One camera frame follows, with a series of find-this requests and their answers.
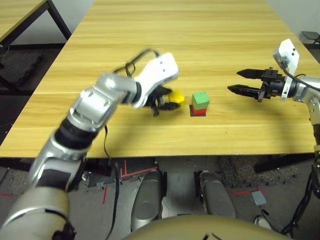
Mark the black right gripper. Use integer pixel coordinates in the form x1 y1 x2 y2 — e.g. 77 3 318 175
227 67 287 102

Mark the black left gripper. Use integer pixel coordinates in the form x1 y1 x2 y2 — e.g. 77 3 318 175
146 84 181 117

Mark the yellow wooden block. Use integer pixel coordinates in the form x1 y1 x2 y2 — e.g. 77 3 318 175
168 89 186 105

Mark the green wooden block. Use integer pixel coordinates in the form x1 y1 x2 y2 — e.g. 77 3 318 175
191 90 210 111

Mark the red wooden block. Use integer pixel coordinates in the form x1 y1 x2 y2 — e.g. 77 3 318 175
191 104 208 117

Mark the red cube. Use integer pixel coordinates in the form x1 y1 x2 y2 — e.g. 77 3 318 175
189 104 208 118

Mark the grey table base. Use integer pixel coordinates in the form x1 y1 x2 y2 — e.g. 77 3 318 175
156 156 219 177

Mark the black foot pedal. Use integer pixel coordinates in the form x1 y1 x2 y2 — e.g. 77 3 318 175
300 30 320 46

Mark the black table foot bar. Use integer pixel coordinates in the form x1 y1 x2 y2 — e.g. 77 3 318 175
253 154 316 174

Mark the speckled black floor mat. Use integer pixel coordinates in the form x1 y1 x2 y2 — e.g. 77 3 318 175
216 154 302 189

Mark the grey left robot leg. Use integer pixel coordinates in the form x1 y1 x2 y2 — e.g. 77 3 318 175
130 169 164 232

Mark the grey robot leg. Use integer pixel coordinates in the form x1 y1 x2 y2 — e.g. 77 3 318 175
199 170 238 220
130 169 164 232

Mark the grey right robot leg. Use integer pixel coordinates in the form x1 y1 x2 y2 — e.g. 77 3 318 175
199 170 238 220

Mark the grey pedal box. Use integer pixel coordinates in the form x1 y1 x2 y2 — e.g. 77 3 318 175
250 190 268 207

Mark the tan robot torso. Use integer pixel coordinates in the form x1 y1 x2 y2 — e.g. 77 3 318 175
123 214 292 240

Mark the white shoe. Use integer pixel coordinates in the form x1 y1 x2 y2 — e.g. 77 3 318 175
253 214 273 231

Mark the black foam floor mat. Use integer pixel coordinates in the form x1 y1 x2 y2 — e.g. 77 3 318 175
0 50 44 86

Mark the black framed side table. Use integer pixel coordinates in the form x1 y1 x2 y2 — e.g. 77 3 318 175
0 0 73 50

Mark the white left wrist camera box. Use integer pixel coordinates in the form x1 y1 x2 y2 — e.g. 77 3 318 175
133 51 180 109

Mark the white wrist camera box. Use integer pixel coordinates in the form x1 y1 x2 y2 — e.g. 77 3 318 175
272 38 300 101
133 51 180 109

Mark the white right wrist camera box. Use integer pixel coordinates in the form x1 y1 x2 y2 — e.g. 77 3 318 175
272 38 300 101

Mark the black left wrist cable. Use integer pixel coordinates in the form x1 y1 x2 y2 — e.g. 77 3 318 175
113 48 161 81

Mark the black hanging left arm cable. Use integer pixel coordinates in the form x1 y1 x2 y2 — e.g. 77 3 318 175
103 124 121 240

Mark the black right shoulder cable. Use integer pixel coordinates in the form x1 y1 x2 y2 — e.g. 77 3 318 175
280 162 320 236

